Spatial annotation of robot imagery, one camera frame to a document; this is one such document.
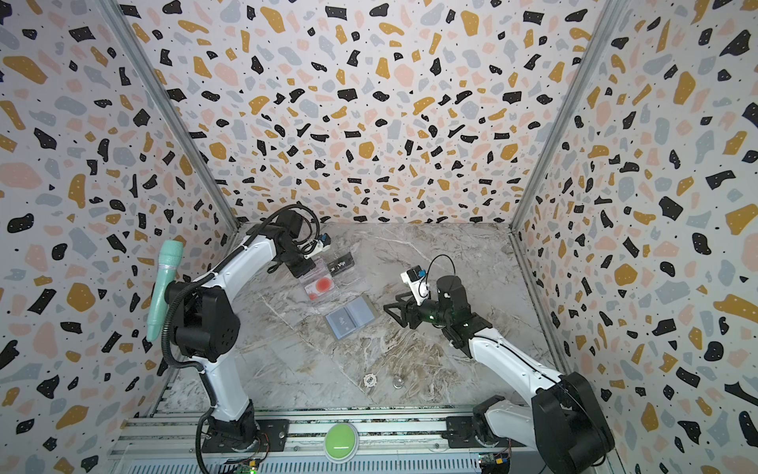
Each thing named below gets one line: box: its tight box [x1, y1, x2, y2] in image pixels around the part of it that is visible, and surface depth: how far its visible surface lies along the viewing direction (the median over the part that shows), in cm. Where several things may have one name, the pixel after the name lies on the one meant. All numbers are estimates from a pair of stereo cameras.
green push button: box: [323, 422, 360, 465], surface depth 72 cm
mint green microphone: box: [146, 239, 185, 343], surface depth 70 cm
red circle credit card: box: [315, 277, 333, 293], surface depth 99 cm
